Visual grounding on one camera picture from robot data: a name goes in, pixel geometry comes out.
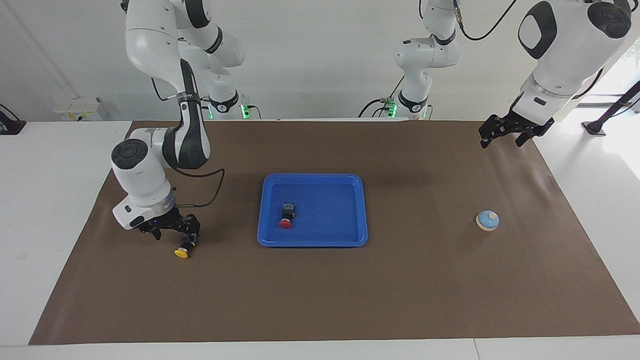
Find black stand leg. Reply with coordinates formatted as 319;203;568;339
581;80;640;137

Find white box yellow stickers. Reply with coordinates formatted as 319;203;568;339
52;97;106;122

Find black left arm base cable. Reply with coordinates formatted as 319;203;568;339
357;75;407;119

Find black bracket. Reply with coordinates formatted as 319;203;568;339
0;103;27;136

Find blue plastic tray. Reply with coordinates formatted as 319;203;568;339
256;173;369;248

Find red push button switch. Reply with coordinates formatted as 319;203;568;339
278;202;296;230

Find light blue call bell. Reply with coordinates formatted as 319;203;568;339
475;210;500;232

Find brown paper table mat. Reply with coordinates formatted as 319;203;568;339
28;120;640;346

